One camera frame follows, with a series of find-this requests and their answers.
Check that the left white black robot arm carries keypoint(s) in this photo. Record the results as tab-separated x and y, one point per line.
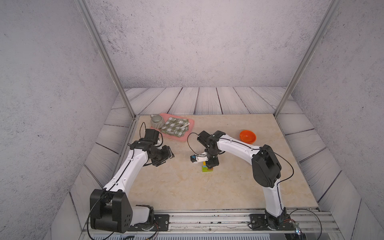
110	209

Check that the metal frame post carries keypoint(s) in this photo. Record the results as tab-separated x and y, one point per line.
91	26
316	39

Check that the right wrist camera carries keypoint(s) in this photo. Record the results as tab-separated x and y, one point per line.
199	158

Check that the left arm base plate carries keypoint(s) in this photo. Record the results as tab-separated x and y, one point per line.
160	222

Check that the green checked cloth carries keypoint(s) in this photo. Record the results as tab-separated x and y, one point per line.
172	127

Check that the left metal frame post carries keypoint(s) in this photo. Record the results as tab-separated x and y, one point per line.
91	26

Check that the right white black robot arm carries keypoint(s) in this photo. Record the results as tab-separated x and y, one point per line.
265	165

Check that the orange plastic bowl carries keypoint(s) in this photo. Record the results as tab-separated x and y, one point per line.
247	136

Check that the right metal frame post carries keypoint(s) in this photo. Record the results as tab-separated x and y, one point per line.
316	39

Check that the long green lego brick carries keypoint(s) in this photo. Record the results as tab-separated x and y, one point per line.
206	169

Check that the grey ribbed cup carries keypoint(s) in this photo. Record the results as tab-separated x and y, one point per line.
157	122

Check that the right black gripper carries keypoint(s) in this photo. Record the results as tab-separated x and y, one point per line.
212	163

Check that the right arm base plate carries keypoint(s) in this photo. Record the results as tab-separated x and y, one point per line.
265	222

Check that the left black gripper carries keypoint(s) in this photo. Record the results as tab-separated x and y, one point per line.
167	154

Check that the aluminium mounting rail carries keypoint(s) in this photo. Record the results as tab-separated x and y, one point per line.
311	224

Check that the pink tray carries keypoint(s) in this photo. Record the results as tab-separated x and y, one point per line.
184	138

